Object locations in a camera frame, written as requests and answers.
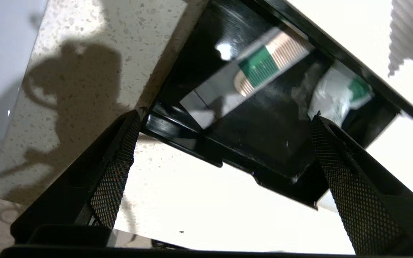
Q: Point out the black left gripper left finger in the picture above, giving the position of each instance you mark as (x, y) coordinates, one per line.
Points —
(95, 186)

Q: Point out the white rectangular pad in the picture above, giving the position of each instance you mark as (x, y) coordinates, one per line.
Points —
(353, 28)

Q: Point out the shower cap sachet green label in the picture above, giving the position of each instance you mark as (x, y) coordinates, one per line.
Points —
(339, 93)

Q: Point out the black sliding drawer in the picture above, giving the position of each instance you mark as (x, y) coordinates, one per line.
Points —
(264, 143)

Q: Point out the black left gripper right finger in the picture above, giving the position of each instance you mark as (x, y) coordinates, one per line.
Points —
(368, 208)

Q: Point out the small packet green label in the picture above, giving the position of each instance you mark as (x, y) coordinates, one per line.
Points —
(256, 68)

